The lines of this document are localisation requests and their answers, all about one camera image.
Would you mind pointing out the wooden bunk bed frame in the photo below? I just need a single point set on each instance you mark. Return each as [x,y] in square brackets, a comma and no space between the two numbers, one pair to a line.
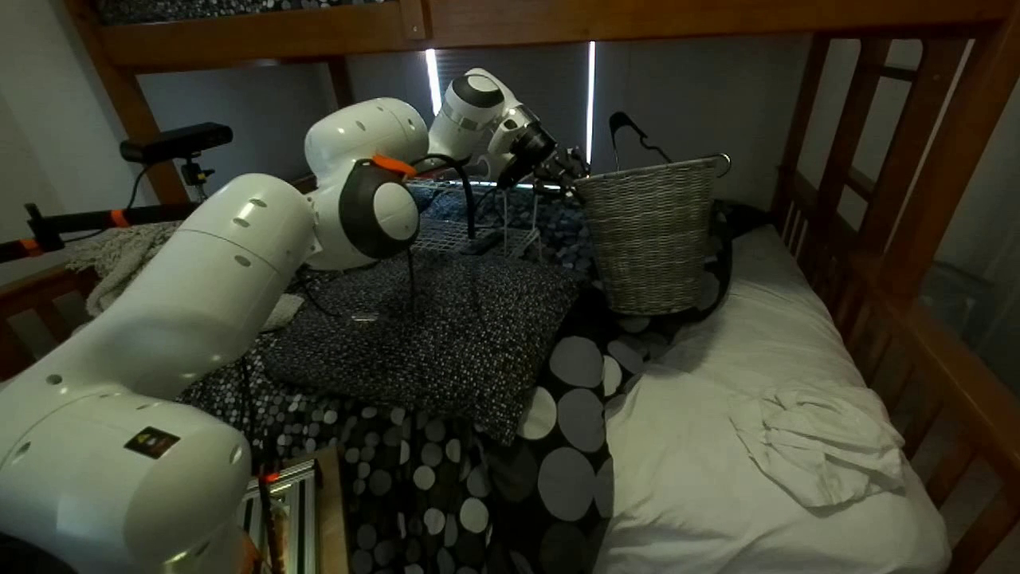
[892,112]

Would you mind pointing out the white bed sheet mattress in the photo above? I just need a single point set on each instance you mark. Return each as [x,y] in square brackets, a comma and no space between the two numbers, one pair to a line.
[691,498]

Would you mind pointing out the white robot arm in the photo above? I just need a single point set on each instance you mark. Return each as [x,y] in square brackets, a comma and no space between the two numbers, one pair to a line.
[99,459]

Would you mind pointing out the grey towel pile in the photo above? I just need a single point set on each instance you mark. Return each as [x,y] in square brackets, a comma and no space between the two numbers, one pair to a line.
[116,258]

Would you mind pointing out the black white-dotted pillow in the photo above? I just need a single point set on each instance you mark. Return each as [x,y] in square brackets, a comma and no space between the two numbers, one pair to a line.
[455,335]

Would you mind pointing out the crumpled white cloth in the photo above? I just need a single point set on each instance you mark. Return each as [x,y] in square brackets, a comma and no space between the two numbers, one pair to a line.
[824,447]

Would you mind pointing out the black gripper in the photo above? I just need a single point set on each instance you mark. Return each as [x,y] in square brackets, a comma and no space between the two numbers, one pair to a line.
[528,151]

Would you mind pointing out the grey wicker basket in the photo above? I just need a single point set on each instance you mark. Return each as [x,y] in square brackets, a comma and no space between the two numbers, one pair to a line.
[648,230]

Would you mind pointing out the black duvet with grey circles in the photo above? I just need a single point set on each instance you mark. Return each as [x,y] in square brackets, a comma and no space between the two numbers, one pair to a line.
[433,494]

